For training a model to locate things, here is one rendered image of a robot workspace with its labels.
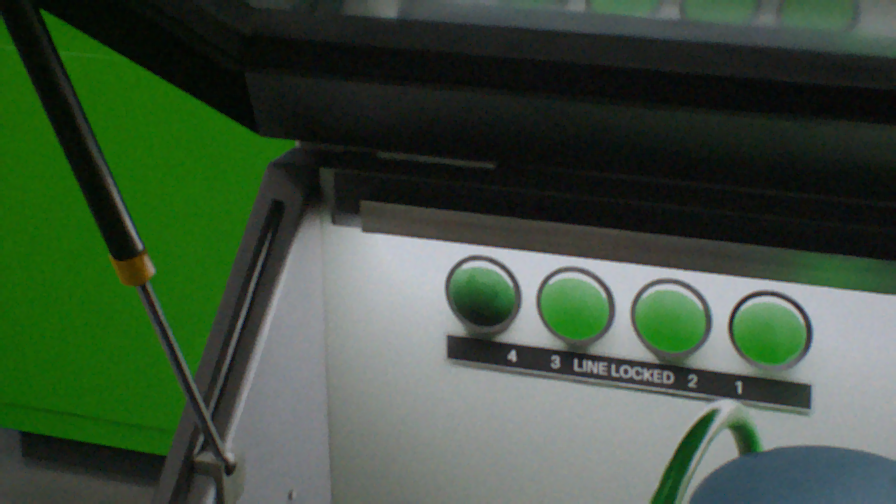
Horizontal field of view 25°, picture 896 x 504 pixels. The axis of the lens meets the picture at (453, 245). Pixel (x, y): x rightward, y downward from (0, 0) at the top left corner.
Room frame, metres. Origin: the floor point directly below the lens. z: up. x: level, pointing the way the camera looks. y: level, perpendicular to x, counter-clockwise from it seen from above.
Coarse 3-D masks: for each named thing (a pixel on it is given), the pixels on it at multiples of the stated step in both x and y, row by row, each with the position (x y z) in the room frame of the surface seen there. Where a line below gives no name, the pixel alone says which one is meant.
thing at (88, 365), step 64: (0, 64) 3.73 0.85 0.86; (64, 64) 3.67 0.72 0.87; (128, 64) 3.62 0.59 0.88; (0, 128) 3.73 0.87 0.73; (128, 128) 3.62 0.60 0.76; (192, 128) 3.57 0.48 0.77; (0, 192) 3.74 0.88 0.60; (64, 192) 3.68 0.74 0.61; (128, 192) 3.63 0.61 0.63; (192, 192) 3.58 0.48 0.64; (256, 192) 3.53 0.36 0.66; (0, 256) 3.74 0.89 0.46; (64, 256) 3.69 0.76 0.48; (192, 256) 3.58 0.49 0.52; (0, 320) 3.75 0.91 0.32; (64, 320) 3.69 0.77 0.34; (128, 320) 3.64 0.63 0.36; (192, 320) 3.58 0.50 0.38; (0, 384) 3.76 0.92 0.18; (64, 384) 3.70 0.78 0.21; (128, 384) 3.64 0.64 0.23; (64, 448) 3.75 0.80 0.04; (128, 448) 3.65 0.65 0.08
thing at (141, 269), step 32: (0, 0) 0.93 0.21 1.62; (32, 0) 0.94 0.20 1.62; (32, 32) 0.94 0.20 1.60; (32, 64) 0.95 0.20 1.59; (64, 96) 0.96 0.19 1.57; (64, 128) 0.96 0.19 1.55; (96, 160) 0.97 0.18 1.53; (96, 192) 0.98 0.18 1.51; (96, 224) 0.99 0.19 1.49; (128, 224) 0.99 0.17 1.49; (128, 256) 1.00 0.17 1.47; (160, 320) 1.02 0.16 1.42; (192, 384) 1.04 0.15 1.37; (224, 480) 1.06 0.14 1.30
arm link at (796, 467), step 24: (744, 456) 0.52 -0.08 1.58; (768, 456) 0.52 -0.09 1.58; (792, 456) 0.52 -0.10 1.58; (816, 456) 0.52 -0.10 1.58; (840, 456) 0.52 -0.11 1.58; (864, 456) 0.52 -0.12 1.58; (720, 480) 0.50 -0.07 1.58; (744, 480) 0.50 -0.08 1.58; (768, 480) 0.50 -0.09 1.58; (792, 480) 0.50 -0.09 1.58; (816, 480) 0.50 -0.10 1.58; (840, 480) 0.50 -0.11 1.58; (864, 480) 0.50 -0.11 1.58; (888, 480) 0.50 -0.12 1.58
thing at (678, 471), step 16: (704, 416) 0.87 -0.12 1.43; (720, 416) 0.88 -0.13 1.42; (736, 416) 0.91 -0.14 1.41; (688, 432) 0.86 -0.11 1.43; (704, 432) 0.86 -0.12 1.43; (736, 432) 0.93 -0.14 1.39; (752, 432) 0.94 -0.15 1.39; (688, 448) 0.84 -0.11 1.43; (704, 448) 0.85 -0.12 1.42; (752, 448) 0.96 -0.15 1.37; (672, 464) 0.83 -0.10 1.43; (688, 464) 0.83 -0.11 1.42; (672, 480) 0.82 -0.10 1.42; (688, 480) 0.83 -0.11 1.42; (656, 496) 0.81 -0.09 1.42; (672, 496) 0.81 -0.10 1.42
